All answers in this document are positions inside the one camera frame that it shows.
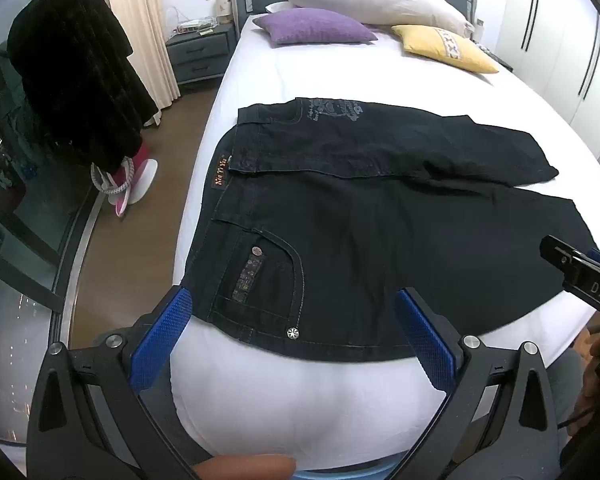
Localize purple cushion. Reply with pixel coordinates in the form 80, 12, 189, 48
252, 7, 379, 48

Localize dark denim pants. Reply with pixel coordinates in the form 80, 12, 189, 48
182, 96, 600, 363

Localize white wardrobe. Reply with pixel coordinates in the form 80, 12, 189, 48
480, 0, 600, 161

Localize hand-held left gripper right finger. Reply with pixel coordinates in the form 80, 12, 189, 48
380, 286, 575, 480

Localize black hanging garment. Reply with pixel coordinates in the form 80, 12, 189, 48
7, 0, 161, 173

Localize glass window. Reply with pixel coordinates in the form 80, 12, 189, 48
0, 0, 106, 461

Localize beige curtain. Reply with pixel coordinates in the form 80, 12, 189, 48
91, 0, 181, 128

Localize clear plastic box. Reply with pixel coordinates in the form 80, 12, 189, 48
177, 17, 215, 33

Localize white bed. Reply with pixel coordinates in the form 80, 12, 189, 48
170, 10, 600, 476

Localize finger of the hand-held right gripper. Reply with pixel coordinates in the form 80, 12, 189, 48
540, 234, 600, 275
562, 266, 600, 318

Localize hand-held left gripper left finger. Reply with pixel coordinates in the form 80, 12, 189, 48
25, 285, 215, 480

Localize person's left hand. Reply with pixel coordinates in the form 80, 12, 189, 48
190, 454, 297, 480

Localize yellow cushion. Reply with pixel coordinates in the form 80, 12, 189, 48
391, 24, 500, 75

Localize pink white plastic object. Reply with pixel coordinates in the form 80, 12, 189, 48
91, 142, 159, 218

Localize grey nightstand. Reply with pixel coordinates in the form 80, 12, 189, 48
166, 22, 238, 85

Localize person's right hand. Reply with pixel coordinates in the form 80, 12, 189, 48
577, 325, 600, 413

